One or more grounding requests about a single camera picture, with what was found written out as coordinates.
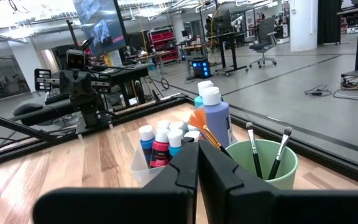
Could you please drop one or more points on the computer monitor blue screen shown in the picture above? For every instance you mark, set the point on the computer monitor blue screen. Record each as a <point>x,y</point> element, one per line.
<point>101,28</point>

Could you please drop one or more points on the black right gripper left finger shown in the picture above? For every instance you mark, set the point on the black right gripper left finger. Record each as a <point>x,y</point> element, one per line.
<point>135,205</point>

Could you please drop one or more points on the clear plastic bin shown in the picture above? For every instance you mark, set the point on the clear plastic bin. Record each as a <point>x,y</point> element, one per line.
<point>140,174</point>

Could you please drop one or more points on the black computer blue lights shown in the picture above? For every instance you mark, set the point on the black computer blue lights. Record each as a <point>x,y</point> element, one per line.
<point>201,68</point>

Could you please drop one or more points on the grey office chair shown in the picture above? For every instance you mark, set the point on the grey office chair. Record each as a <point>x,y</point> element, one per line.
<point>264,34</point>

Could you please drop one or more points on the black paintbrush silver ferrule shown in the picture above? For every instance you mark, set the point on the black paintbrush silver ferrule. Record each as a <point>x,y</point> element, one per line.
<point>280,154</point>
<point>254,149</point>

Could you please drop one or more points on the orange fan paintbrush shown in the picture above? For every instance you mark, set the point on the orange fan paintbrush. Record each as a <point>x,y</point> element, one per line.
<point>197,119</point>

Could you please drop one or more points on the pale green plastic cup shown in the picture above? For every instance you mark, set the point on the pale green plastic cup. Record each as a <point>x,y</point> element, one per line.
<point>287,174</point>

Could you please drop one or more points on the small light blue paint bottle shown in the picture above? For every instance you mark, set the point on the small light blue paint bottle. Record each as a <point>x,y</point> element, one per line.
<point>175,137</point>

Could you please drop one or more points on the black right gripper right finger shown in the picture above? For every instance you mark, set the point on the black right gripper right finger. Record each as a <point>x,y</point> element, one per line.
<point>259,208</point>

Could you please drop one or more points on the dark desk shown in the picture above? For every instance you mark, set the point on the dark desk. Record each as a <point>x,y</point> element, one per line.
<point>126,70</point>

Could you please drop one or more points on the small brick red paint bottle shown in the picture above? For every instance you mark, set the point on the small brick red paint bottle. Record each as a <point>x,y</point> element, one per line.
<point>159,154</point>

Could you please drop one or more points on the black aluminium table frame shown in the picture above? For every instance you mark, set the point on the black aluminium table frame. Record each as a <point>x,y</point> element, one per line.
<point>337,161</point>

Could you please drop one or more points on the tall black cabinet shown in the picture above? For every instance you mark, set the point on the tall black cabinet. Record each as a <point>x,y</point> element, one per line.
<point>329,21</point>

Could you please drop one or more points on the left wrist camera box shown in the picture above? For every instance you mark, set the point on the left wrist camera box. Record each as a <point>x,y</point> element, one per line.
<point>75,59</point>

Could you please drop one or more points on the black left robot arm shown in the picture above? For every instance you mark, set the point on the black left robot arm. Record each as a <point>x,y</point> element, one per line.
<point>33,110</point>

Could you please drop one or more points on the large teal paint bottle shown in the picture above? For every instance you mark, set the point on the large teal paint bottle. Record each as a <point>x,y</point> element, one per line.
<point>204,85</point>

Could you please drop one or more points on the white building pillar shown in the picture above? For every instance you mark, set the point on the white building pillar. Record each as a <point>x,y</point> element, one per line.
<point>303,25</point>

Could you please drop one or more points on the red storage shelf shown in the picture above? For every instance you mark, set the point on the red storage shelf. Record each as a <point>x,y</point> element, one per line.
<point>163,39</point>

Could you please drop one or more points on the grey wall poster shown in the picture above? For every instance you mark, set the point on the grey wall poster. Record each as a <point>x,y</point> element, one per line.
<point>2,77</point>

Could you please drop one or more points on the black desk with monitor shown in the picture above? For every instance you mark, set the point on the black desk with monitor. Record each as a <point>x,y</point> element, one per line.
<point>223,23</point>

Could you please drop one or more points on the large lavender paint bottle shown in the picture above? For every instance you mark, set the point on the large lavender paint bottle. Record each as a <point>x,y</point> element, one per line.
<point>217,121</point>

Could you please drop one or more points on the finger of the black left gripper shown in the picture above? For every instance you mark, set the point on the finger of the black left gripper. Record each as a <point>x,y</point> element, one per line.
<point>83,81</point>
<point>68,81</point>

